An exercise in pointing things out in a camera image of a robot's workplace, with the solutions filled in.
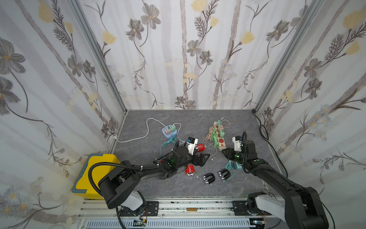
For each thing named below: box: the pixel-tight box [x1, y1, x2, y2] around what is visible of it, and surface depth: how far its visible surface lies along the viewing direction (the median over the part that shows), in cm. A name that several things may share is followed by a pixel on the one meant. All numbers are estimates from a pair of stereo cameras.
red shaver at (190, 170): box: [185, 164, 195, 177], surface depth 86 cm
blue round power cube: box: [162, 124, 178, 139], surface depth 103 cm
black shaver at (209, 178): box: [203, 172, 216, 185], surface depth 84 cm
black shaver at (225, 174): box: [218, 168, 231, 180], surface depth 85 cm
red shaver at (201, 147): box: [196, 143, 206, 153], surface depth 97 cm
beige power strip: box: [213, 121, 227, 152], surface depth 100 cm
